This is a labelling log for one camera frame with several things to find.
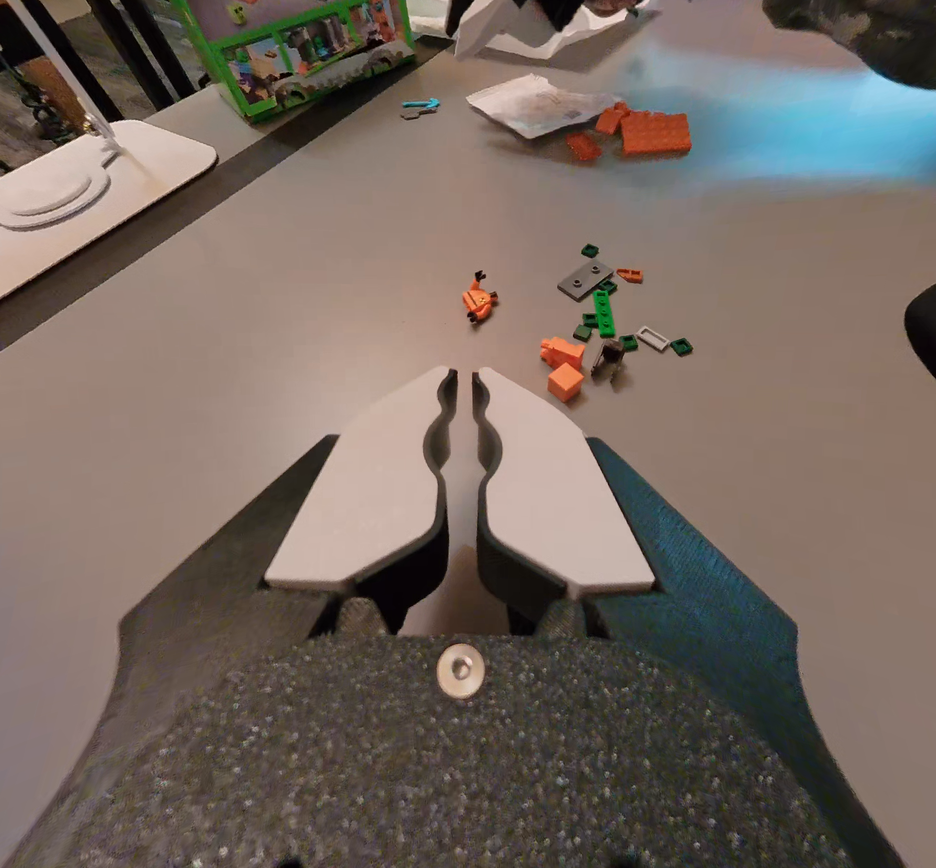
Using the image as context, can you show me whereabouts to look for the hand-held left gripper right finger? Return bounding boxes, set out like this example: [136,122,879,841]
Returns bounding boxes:
[471,367,657,600]

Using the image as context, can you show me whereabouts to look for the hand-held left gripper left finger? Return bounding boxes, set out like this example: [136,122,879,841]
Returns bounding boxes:
[263,366,459,595]

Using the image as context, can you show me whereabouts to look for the white paper bag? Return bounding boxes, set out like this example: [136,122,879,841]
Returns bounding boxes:
[466,74,623,141]
[404,0,668,59]

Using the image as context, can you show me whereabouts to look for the orange lego head cube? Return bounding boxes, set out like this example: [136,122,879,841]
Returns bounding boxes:
[547,361,586,403]

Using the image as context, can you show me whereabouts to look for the orange lego legs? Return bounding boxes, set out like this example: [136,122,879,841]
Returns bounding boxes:
[539,336,588,372]

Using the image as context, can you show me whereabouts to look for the orange teal lego figure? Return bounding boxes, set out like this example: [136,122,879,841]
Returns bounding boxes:
[461,269,501,325]

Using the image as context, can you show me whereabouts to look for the large orange lego plate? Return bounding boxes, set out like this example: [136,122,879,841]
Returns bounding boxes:
[619,109,693,157]

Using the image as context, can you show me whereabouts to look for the lego set box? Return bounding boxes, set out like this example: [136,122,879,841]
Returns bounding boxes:
[142,0,417,125]

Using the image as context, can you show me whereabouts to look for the grey two-hole lego plate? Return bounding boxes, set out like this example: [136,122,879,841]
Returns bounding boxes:
[556,260,615,303]

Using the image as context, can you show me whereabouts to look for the flat white paper bag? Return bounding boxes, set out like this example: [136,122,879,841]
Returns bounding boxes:
[466,74,623,141]

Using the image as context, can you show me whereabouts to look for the black wrist rest pad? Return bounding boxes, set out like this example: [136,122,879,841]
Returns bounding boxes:
[904,283,936,381]

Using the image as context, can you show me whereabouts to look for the white stand base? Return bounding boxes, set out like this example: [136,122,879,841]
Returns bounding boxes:
[0,0,219,300]

